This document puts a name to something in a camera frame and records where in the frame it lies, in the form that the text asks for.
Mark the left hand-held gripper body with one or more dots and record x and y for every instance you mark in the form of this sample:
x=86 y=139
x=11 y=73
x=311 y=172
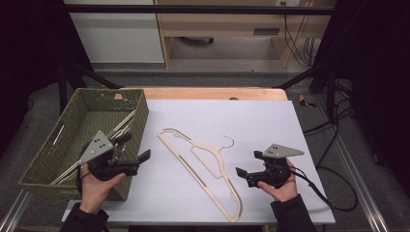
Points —
x=96 y=148

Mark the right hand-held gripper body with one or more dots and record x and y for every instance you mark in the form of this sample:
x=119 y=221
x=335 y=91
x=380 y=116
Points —
x=280 y=150

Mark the beige wooden clothes hanger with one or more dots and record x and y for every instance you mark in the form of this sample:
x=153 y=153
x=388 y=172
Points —
x=125 y=120
x=237 y=206

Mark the green woven basket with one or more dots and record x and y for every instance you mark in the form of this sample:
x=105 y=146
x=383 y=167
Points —
x=54 y=151

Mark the person's right hand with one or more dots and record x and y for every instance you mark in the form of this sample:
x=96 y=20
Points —
x=285 y=192

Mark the person's left hand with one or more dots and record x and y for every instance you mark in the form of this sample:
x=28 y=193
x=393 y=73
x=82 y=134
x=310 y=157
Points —
x=95 y=193

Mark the white table sheet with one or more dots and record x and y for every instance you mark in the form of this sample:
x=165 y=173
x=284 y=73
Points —
x=257 y=119

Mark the yellow and black tool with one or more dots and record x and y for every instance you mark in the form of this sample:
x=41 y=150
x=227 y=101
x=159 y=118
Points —
x=303 y=101

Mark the black metal stand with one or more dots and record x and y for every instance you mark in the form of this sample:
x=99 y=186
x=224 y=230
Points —
x=63 y=87
x=329 y=93

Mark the white cabinet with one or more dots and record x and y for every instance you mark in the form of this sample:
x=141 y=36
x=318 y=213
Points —
x=119 y=38

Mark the dark curtain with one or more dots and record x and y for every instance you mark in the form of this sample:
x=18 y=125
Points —
x=29 y=48
x=377 y=64

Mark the light wooden desk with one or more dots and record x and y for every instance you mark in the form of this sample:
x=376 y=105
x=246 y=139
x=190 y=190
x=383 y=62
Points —
x=225 y=22

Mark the aluminium rail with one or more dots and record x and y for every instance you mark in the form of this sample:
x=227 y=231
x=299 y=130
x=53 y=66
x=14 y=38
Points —
x=14 y=212
x=361 y=187

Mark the black horizontal frame bar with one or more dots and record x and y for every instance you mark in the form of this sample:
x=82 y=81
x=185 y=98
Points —
x=193 y=9

